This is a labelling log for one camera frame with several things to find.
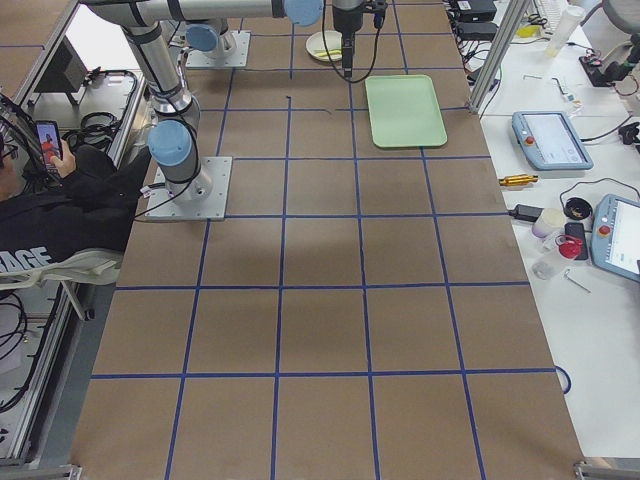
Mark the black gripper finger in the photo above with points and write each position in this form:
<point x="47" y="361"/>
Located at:
<point x="347" y="62"/>

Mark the black power supply box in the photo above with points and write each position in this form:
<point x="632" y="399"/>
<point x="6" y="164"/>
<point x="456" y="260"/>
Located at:
<point x="481" y="31"/>

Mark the gold cylindrical tool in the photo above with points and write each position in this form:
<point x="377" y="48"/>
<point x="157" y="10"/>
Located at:
<point x="518" y="180"/>

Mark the aluminium frame post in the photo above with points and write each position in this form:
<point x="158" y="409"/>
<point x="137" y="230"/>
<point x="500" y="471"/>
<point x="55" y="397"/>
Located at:
<point x="508" y="25"/>

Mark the silver allen key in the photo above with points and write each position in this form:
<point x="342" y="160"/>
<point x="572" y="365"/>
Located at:
<point x="567" y="276"/>

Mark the black power adapter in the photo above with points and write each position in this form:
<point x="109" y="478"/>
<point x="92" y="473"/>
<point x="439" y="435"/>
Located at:
<point x="525" y="213"/>

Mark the teach pendant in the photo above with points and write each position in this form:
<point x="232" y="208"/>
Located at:
<point x="615" y="236"/>
<point x="549" y="141"/>

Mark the black bowl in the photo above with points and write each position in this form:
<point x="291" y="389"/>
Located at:
<point x="577" y="209"/>

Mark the black box under shelf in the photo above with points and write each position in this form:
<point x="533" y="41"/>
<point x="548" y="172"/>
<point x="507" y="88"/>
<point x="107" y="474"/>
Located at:
<point x="65" y="73"/>

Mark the person's hand holding phone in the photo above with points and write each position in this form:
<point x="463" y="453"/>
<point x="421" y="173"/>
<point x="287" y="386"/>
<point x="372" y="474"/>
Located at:
<point x="65" y="164"/>

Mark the white round plate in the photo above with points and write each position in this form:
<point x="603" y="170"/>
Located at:
<point x="327" y="40"/>

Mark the clear plastic cup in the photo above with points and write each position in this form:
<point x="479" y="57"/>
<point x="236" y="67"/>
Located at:
<point x="548" y="265"/>

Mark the yellow object on desk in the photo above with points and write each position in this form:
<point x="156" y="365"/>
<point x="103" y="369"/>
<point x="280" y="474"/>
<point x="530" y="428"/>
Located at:
<point x="529" y="31"/>

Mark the lower teach pendant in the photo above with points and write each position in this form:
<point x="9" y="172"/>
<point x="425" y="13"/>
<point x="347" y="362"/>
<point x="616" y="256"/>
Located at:
<point x="615" y="236"/>

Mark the upper teach pendant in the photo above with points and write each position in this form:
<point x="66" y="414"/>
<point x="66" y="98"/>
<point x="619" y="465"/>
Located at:
<point x="549" y="141"/>

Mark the seated person black hoodie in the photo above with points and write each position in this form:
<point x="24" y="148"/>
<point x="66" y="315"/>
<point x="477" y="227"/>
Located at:
<point x="93" y="208"/>

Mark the white lavender cup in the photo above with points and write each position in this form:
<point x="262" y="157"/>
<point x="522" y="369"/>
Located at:
<point x="549" y="221"/>

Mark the yellow plastic fork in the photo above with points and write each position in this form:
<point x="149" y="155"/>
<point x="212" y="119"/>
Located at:
<point x="330" y="53"/>

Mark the black phone on desk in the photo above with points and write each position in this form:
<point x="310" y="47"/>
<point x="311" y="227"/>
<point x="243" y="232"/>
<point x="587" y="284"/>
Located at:
<point x="577" y="230"/>

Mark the light green tray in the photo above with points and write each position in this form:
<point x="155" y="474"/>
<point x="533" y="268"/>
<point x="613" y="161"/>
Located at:
<point x="404" y="111"/>

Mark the smartphone with lit screen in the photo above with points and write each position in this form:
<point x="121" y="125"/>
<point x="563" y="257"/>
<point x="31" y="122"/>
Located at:
<point x="50" y="144"/>

